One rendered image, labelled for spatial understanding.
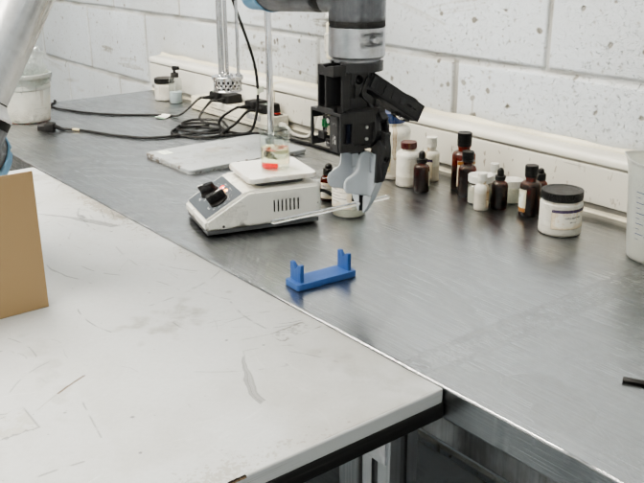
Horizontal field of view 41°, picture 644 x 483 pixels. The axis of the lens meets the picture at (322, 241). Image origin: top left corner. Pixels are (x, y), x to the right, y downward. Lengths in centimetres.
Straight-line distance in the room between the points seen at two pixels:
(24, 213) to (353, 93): 45
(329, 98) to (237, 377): 40
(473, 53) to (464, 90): 8
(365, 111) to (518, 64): 59
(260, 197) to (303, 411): 58
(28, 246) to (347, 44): 48
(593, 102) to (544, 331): 60
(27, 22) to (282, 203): 47
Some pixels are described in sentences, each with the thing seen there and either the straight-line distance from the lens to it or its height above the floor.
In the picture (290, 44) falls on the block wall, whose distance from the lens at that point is 220.
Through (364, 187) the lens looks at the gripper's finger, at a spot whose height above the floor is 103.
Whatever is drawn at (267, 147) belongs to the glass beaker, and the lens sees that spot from 141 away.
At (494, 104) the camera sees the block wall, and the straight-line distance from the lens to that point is 172.
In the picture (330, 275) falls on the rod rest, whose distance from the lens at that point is 120.
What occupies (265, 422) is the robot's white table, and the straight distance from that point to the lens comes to 88.
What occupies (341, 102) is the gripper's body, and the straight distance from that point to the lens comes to 114.
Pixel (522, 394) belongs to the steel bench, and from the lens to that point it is 95.
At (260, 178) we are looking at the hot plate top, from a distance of 140.
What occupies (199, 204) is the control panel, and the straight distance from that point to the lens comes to 145.
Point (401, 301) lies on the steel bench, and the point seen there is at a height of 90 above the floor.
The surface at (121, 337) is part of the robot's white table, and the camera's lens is 108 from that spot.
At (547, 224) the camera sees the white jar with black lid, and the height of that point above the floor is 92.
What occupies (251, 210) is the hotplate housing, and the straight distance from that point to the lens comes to 140.
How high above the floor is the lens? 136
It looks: 20 degrees down
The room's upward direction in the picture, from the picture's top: straight up
